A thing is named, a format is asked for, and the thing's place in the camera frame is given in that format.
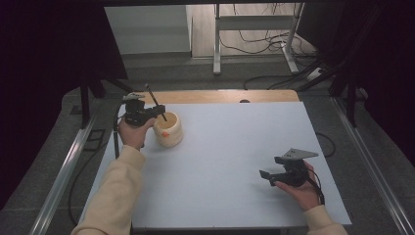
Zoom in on person's right hand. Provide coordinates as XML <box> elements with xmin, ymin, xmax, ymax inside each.
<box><xmin>273</xmin><ymin>161</ymin><xmax>323</xmax><ymax>212</ymax></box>

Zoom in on white power strip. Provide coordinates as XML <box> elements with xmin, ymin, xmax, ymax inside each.
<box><xmin>306</xmin><ymin>67</ymin><xmax>325</xmax><ymax>82</ymax></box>

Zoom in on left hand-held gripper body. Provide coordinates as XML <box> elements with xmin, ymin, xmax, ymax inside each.
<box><xmin>122</xmin><ymin>92</ymin><xmax>155</xmax><ymax>127</ymax></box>

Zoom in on left hand-held gripper cable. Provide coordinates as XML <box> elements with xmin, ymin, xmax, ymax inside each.
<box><xmin>113</xmin><ymin>100</ymin><xmax>127</xmax><ymax>160</ymax></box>

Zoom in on black metal stand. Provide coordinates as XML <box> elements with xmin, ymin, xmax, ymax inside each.
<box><xmin>296</xmin><ymin>0</ymin><xmax>371</xmax><ymax>129</ymax></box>
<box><xmin>78</xmin><ymin>68</ymin><xmax>135</xmax><ymax>130</ymax></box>

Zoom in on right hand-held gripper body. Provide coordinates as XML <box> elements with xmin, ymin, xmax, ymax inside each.
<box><xmin>269</xmin><ymin>148</ymin><xmax>319</xmax><ymax>188</ymax></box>

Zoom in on black floor bracket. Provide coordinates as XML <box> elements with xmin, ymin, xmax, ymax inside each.
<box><xmin>82</xmin><ymin>128</ymin><xmax>107</xmax><ymax>153</ymax></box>

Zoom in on right hand-held gripper cable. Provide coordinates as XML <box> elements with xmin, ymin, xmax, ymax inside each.
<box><xmin>306</xmin><ymin>175</ymin><xmax>326</xmax><ymax>206</ymax></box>

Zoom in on aluminium rail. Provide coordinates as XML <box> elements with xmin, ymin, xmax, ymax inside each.
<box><xmin>331</xmin><ymin>97</ymin><xmax>415</xmax><ymax>235</ymax></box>
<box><xmin>28</xmin><ymin>117</ymin><xmax>96</xmax><ymax>235</ymax></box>

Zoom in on black power cables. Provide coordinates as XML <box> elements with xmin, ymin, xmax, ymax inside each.
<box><xmin>243</xmin><ymin>58</ymin><xmax>325</xmax><ymax>91</ymax></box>

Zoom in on black looped floor cable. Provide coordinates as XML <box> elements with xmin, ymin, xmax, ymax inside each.
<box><xmin>315</xmin><ymin>131</ymin><xmax>337</xmax><ymax>159</ymax></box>

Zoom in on white table sheet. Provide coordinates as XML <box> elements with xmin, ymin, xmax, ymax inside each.
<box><xmin>76</xmin><ymin>101</ymin><xmax>352</xmax><ymax>229</ymax></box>

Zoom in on white metal desk frame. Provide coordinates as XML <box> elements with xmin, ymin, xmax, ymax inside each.
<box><xmin>212</xmin><ymin>3</ymin><xmax>306</xmax><ymax>76</ymax></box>

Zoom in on white cabinet panel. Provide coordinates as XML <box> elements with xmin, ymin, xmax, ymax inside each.
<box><xmin>104</xmin><ymin>4</ymin><xmax>193</xmax><ymax>56</ymax></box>

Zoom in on person's left hand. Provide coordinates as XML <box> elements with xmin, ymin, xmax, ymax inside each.
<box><xmin>117</xmin><ymin>117</ymin><xmax>157</xmax><ymax>151</ymax></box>

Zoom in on black pen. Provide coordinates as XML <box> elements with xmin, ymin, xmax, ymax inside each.
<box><xmin>145</xmin><ymin>83</ymin><xmax>168</xmax><ymax>122</ymax></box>

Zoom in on cream pen holder cup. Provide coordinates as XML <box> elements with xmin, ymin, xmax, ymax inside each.
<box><xmin>152</xmin><ymin>112</ymin><xmax>184</xmax><ymax>148</ymax></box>

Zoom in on tangle of black cables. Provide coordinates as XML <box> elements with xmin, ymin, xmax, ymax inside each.
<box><xmin>218</xmin><ymin>3</ymin><xmax>318</xmax><ymax>59</ymax></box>

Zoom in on hand-held gripper cable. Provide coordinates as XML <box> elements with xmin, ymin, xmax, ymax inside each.
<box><xmin>113</xmin><ymin>100</ymin><xmax>127</xmax><ymax>160</ymax></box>
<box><xmin>306</xmin><ymin>175</ymin><xmax>326</xmax><ymax>206</ymax></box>

